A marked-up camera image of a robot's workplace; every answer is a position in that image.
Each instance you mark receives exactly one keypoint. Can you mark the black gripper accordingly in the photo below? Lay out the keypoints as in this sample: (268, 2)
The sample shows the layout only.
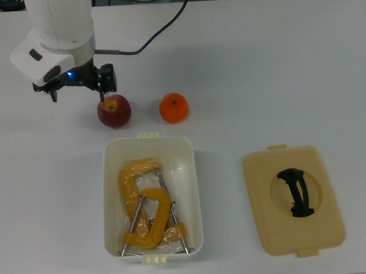
(81, 73)

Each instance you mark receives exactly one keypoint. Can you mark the red toy apple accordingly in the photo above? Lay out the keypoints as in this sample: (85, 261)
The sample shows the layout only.
(114, 111)

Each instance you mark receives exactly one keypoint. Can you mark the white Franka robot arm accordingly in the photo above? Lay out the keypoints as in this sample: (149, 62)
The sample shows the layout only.
(60, 23)

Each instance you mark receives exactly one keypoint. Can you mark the white plastic container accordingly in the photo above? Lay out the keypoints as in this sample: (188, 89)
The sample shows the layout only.
(113, 208)

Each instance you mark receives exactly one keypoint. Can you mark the orange toy tangerine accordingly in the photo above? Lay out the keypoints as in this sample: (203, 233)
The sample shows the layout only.
(173, 108)

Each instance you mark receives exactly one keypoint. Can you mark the large yellow C-clamp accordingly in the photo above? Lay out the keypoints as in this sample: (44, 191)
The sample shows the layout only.
(127, 180)

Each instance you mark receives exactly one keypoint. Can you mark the clear plastic bag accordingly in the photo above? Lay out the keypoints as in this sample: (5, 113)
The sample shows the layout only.
(175, 174)

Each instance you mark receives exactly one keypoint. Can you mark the small yellow C-clamp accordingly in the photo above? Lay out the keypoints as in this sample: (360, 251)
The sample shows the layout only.
(160, 202)

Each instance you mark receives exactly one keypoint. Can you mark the beige plastic lid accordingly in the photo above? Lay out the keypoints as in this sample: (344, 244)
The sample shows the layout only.
(266, 200)

